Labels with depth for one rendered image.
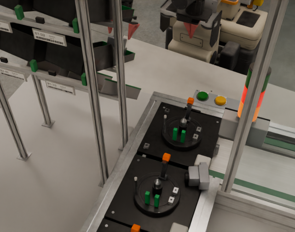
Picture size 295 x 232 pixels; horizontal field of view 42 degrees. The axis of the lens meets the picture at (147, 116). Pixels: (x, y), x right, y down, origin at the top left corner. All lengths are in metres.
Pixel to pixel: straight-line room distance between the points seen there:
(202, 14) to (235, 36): 0.94
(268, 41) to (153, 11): 2.98
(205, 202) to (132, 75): 0.73
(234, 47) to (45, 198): 1.26
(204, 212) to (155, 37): 2.41
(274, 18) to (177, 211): 0.62
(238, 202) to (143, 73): 0.75
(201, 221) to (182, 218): 0.06
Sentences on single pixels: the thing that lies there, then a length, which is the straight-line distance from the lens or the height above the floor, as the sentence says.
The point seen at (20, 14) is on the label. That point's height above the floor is 1.48.
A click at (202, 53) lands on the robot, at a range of 1.94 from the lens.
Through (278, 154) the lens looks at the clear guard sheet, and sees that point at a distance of 1.06.
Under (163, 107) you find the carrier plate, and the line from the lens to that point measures 1.41.
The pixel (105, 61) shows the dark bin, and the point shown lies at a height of 1.28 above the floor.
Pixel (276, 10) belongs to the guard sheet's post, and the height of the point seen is 1.58.
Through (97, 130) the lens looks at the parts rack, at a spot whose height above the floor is 1.15.
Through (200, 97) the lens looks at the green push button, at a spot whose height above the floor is 0.97.
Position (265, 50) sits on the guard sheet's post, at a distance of 0.84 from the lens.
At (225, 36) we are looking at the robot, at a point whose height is 0.74.
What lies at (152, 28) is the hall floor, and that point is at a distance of 3.52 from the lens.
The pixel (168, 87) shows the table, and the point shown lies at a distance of 1.65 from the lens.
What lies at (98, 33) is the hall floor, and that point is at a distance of 3.48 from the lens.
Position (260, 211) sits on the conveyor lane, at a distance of 1.26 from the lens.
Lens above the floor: 1.98
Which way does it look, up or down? 47 degrees down
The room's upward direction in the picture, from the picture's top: straight up
